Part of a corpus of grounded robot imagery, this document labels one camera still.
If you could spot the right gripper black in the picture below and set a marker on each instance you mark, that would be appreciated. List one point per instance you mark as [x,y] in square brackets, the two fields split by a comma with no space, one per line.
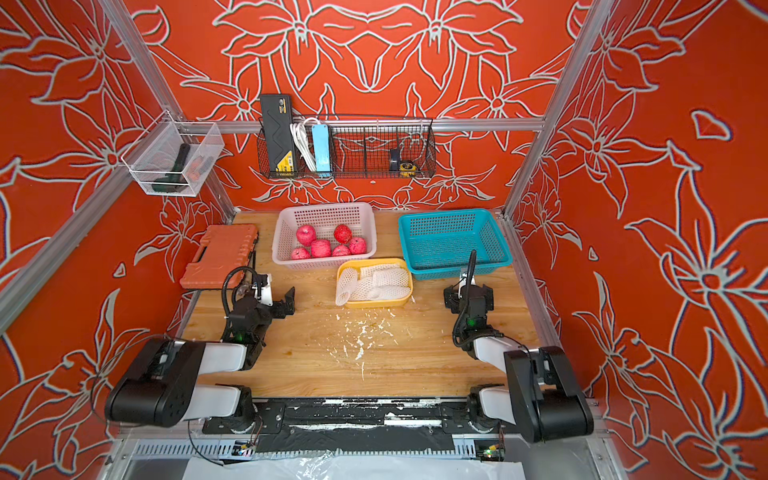
[451,299]

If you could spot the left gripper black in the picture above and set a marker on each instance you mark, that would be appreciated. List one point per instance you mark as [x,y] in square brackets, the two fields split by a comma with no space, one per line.
[287,306]

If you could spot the netted apple large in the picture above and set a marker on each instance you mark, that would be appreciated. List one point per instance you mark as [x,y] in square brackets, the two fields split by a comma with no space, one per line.
[306,235]

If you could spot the foam net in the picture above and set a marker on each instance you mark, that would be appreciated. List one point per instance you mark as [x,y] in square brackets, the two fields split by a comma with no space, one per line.
[367,291]
[346,285]
[386,275]

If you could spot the netted apple bottom hidden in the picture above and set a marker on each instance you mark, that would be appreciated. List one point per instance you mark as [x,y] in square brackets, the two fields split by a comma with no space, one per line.
[343,234]

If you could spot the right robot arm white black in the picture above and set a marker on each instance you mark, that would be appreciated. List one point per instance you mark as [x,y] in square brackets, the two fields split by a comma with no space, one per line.
[541,398]

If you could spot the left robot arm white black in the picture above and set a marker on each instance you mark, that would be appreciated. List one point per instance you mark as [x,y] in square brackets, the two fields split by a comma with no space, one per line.
[160,388]

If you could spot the teal plastic basket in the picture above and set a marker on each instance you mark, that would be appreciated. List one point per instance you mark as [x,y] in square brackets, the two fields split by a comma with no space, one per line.
[438,245]

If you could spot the orange tool case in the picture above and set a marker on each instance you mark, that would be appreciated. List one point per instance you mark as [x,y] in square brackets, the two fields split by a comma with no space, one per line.
[222,249]

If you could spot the yellow plastic tray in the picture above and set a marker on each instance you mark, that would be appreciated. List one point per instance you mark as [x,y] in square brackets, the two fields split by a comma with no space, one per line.
[358,264]

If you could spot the small tape measure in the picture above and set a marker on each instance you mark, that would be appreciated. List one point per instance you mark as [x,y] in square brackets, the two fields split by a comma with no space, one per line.
[407,169]

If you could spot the pink plastic basket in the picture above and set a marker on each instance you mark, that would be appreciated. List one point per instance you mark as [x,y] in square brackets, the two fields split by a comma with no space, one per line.
[324,218]

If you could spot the dark green tool in box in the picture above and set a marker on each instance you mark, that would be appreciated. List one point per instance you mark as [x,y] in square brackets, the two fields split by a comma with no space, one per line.
[172,182]

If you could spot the light blue power bank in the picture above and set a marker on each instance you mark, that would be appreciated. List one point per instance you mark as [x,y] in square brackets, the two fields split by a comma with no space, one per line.
[321,144]

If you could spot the black yellow device box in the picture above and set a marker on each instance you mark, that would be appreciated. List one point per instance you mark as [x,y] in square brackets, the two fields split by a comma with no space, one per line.
[277,120]

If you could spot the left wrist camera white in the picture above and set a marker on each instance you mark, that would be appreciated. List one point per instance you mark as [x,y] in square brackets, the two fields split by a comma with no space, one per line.
[261,289]

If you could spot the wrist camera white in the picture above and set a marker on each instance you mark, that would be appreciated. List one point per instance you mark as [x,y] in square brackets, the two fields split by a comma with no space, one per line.
[465,280]
[261,289]

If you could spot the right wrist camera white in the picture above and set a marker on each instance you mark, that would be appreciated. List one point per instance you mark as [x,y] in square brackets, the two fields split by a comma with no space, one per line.
[465,280]

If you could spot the black wire wall basket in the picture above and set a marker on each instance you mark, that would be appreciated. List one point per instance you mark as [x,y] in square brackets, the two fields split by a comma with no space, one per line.
[364,148]

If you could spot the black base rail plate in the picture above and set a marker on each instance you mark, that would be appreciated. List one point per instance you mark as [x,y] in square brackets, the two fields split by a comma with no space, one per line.
[388,426]

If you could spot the clear acrylic wall box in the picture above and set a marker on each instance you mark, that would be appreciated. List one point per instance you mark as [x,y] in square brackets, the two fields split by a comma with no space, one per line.
[152,154]

